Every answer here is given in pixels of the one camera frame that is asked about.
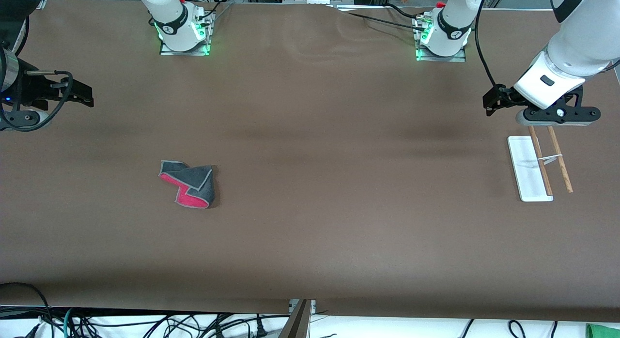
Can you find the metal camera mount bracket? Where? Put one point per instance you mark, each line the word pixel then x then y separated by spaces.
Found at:
pixel 298 326

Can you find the white rack with wooden bars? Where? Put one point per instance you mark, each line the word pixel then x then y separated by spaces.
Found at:
pixel 530 173

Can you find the green object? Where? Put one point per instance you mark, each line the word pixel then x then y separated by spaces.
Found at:
pixel 603 331

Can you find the aluminium frame profile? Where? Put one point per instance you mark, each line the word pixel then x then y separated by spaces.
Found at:
pixel 42 1

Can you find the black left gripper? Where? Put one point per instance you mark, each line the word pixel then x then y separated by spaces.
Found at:
pixel 505 97

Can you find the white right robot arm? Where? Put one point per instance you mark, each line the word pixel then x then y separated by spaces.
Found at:
pixel 169 13

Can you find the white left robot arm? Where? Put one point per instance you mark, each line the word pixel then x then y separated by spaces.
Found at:
pixel 581 38

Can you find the grey and pink towel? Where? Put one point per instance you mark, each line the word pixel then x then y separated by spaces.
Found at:
pixel 196 185

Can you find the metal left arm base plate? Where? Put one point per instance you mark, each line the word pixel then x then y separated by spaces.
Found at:
pixel 455 58

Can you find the brown table cover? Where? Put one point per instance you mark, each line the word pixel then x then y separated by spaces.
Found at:
pixel 310 231

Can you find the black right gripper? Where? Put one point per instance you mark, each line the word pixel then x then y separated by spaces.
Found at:
pixel 42 88

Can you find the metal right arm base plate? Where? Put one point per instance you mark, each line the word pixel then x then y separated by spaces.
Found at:
pixel 193 52

